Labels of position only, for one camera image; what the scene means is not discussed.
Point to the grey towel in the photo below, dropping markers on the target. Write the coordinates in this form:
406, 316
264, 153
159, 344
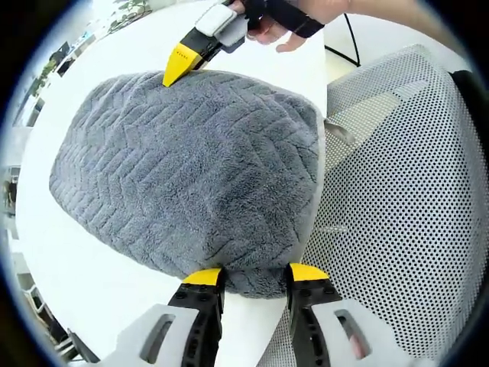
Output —
183, 172

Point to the person's right hand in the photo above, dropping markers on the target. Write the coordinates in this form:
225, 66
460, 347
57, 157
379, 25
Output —
267, 36

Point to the green leafy plant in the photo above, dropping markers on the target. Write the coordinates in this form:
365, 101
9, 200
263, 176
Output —
130, 11

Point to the white mesh office chair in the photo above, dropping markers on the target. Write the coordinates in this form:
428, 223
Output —
401, 210

